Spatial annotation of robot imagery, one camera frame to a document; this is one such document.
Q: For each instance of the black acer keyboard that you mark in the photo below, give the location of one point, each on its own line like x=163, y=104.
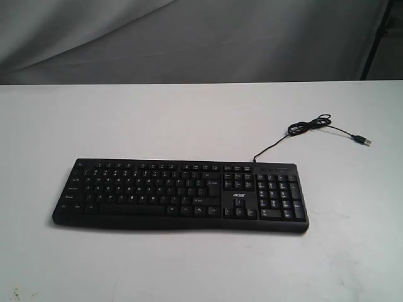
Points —
x=128, y=194

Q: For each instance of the grey backdrop cloth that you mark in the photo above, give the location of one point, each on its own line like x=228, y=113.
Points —
x=178, y=42

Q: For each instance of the black stand pole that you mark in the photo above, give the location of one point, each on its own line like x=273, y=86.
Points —
x=387, y=22

